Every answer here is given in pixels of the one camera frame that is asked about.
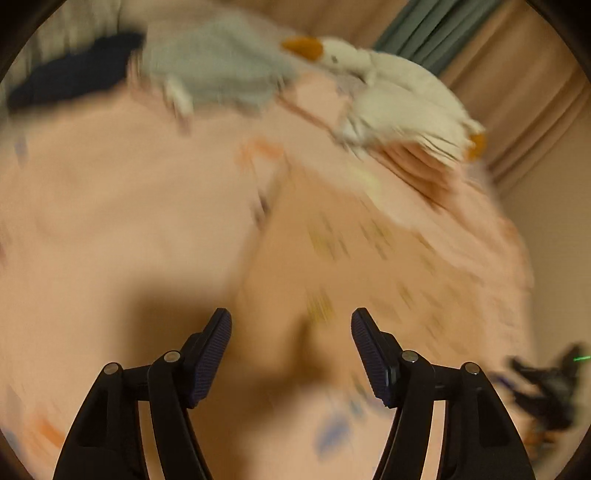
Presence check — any teal curtain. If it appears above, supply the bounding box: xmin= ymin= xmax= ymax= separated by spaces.
xmin=372 ymin=0 xmax=503 ymax=75

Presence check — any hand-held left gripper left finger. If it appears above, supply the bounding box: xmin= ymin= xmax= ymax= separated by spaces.
xmin=52 ymin=307 xmax=232 ymax=480

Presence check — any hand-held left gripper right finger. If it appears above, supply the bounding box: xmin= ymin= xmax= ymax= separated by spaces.
xmin=351 ymin=307 xmax=539 ymax=480

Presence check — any pink duck print garment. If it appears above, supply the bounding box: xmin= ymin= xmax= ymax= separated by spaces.
xmin=231 ymin=159 xmax=536 ymax=480

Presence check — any pink deer print bed cover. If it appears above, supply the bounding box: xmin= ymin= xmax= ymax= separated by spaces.
xmin=0 ymin=69 xmax=539 ymax=480

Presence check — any white goose plush toy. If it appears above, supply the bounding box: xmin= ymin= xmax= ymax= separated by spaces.
xmin=281 ymin=36 xmax=488 ymax=163

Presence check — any grey small garment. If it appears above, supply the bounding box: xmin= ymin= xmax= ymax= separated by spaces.
xmin=137 ymin=18 xmax=297 ymax=118

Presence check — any navy blue cloth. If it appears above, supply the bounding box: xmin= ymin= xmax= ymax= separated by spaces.
xmin=7 ymin=31 xmax=145 ymax=112

